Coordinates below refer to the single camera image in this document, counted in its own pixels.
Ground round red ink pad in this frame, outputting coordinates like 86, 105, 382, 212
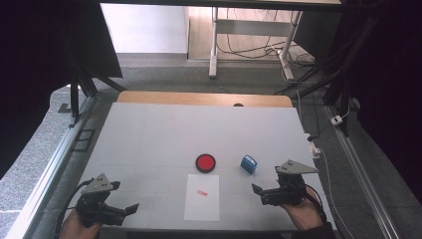
194, 153, 217, 174

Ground blue stamp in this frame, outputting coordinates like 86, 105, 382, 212
240, 154, 258, 175

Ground hand-held gripper cable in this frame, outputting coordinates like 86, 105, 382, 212
305, 185, 327, 223
54, 178, 94, 238

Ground white cable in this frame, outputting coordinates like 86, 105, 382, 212
319, 148, 356, 239

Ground black floor cables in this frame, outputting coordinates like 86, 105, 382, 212
217, 8, 317, 68

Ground black metal frame struts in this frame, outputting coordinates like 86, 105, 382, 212
58, 49, 127, 128
275, 59, 352, 137

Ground left hand-held gripper cable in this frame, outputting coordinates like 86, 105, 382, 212
54, 178, 94, 238

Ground white paper sheet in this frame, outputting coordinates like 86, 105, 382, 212
183, 174, 221, 222

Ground person's left hand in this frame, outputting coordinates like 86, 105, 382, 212
59, 210, 103, 239

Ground right hand-held gripper cable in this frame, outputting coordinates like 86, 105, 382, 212
305, 185, 327, 223

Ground white metal desk frame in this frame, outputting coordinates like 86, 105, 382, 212
208, 7, 303, 81

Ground black curtain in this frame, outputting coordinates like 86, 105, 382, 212
0, 0, 123, 180
331, 0, 422, 207

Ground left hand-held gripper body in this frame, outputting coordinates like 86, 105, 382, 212
76, 172, 127, 228

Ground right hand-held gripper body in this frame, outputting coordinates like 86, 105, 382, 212
261, 159, 318, 206

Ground aluminium rail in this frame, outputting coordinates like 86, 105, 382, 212
6, 96, 98, 239
324, 106, 399, 239

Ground person's right hand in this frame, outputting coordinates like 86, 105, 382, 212
282, 188, 323, 232

